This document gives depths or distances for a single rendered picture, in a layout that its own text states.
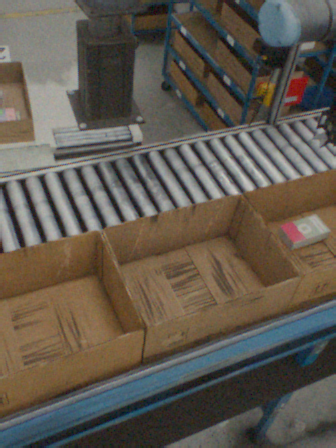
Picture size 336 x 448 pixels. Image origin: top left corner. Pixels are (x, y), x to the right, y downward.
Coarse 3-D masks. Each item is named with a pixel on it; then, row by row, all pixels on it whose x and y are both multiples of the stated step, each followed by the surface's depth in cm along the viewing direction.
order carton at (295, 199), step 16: (304, 176) 141; (320, 176) 145; (256, 192) 137; (272, 192) 140; (288, 192) 144; (304, 192) 147; (320, 192) 151; (256, 208) 143; (272, 208) 146; (288, 208) 150; (304, 208) 154; (320, 208) 157; (272, 224) 150; (304, 256) 144; (320, 256) 144; (304, 272) 139; (320, 272) 120; (304, 288) 123; (320, 288) 127; (288, 304) 127; (304, 304) 130
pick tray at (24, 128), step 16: (0, 64) 201; (16, 64) 203; (0, 80) 206; (16, 80) 208; (16, 96) 202; (32, 112) 181; (0, 128) 178; (16, 128) 180; (32, 128) 182; (0, 144) 183
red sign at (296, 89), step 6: (300, 78) 203; (306, 78) 204; (294, 84) 204; (300, 84) 205; (288, 90) 205; (294, 90) 206; (300, 90) 208; (288, 96) 207; (294, 96) 209; (300, 96) 210; (288, 102) 210; (294, 102) 212
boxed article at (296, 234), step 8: (312, 216) 150; (288, 224) 146; (296, 224) 147; (304, 224) 147; (312, 224) 147; (320, 224) 148; (280, 232) 146; (288, 232) 144; (296, 232) 145; (304, 232) 145; (312, 232) 145; (320, 232) 146; (328, 232) 146; (288, 240) 144; (296, 240) 142; (304, 240) 143; (312, 240) 146; (320, 240) 148; (296, 248) 145
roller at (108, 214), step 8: (88, 168) 179; (88, 176) 177; (96, 176) 178; (88, 184) 176; (96, 184) 174; (96, 192) 172; (104, 192) 173; (96, 200) 171; (104, 200) 169; (104, 208) 167; (112, 208) 168; (104, 216) 166; (112, 216) 165; (112, 224) 163
